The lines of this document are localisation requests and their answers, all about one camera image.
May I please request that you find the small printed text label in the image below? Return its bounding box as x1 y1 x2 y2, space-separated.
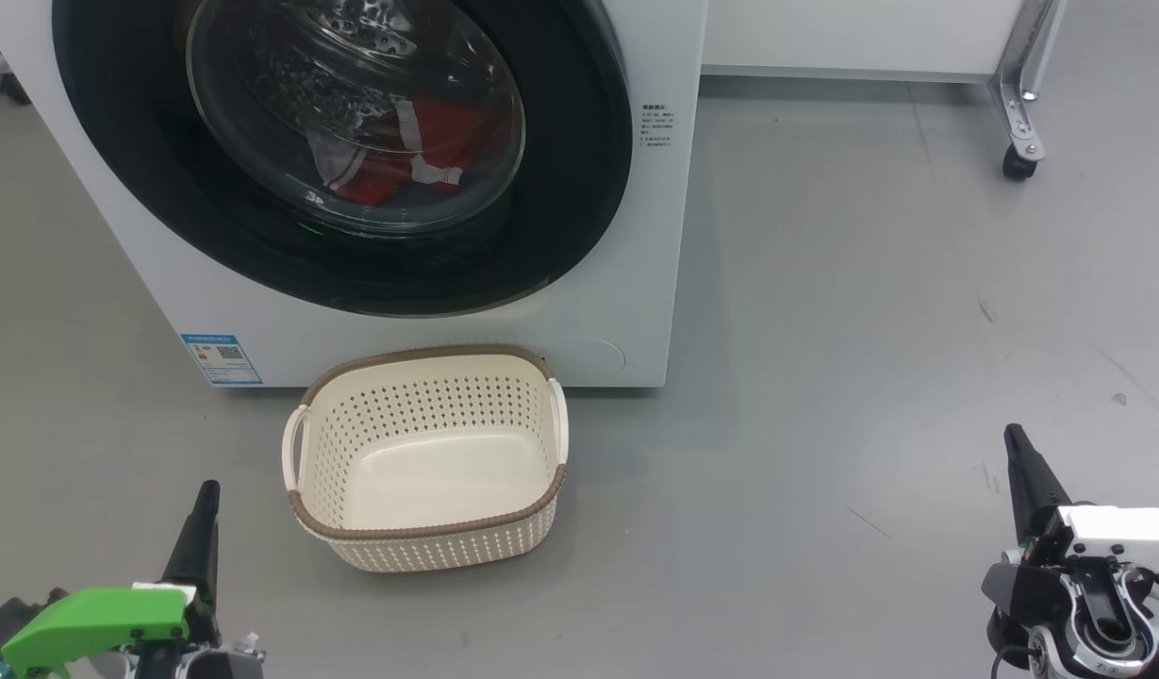
640 104 676 150

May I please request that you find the red basketball jersey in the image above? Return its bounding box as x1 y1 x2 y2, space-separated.
306 94 505 207

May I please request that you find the blue white energy label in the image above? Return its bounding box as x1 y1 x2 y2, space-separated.
181 332 264 387

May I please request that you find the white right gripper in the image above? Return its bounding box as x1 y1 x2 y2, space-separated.
1003 423 1159 604

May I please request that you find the white front-load washing machine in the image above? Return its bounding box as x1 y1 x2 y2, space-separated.
0 0 710 389

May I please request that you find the cream perforated laundry basket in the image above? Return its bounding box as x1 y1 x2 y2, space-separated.
281 344 571 573

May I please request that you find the black round glass washer door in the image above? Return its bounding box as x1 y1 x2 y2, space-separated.
53 0 634 318

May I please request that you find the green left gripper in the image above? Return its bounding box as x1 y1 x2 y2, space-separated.
0 480 264 679

